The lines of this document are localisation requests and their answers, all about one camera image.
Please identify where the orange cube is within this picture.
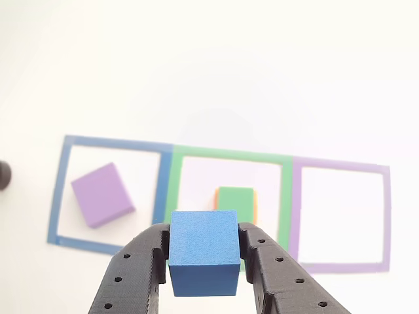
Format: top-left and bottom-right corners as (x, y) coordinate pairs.
(214, 188), (259, 227)

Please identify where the small blue cube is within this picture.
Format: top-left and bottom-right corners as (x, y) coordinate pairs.
(168, 209), (242, 298)

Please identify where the large purple cube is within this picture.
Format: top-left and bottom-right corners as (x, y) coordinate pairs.
(71, 162), (137, 229)

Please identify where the green cube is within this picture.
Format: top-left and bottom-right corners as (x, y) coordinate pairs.
(217, 186), (255, 213)

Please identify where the purple tape square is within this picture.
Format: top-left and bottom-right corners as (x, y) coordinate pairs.
(287, 156), (391, 274)

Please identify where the green tape square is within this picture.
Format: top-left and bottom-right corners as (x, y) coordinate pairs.
(163, 143), (294, 273)

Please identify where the blue tape square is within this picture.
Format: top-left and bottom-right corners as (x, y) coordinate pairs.
(46, 134), (173, 256)

